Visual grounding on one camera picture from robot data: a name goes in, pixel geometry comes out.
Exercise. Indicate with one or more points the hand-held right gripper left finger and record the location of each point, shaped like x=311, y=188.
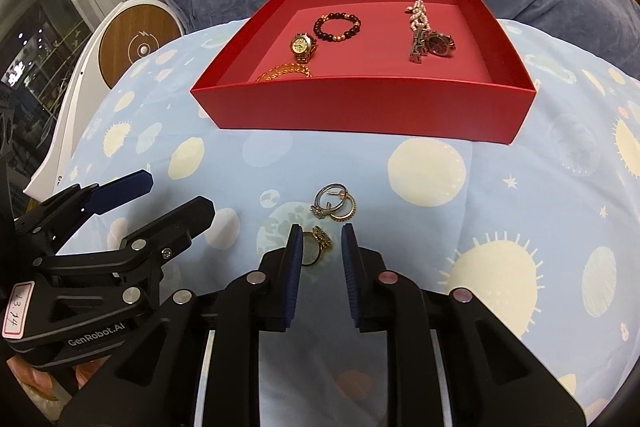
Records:
x=295, y=277

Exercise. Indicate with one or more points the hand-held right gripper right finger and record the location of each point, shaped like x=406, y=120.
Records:
x=350, y=277

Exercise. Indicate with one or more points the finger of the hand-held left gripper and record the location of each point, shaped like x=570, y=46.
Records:
x=190, y=217
x=125, y=189

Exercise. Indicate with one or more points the gold hoop earring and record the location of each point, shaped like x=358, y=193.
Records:
x=352, y=208

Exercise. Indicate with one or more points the silver hoop earring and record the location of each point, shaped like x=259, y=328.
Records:
x=318, y=196

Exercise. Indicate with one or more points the red cardboard box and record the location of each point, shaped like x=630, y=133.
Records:
x=350, y=107

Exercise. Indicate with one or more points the gold braided bangle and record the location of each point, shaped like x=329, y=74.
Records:
x=285, y=71

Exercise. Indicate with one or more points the gold wristwatch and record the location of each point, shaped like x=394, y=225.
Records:
x=301, y=44

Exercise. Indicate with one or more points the person's left hand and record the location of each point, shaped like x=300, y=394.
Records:
x=37, y=379

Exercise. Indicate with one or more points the white device with wooden disc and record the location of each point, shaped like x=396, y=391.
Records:
x=135, y=47

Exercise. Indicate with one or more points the glass display cabinet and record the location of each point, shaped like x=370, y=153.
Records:
x=35, y=57

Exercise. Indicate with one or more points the light blue printed sheet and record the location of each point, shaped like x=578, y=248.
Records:
x=500, y=207

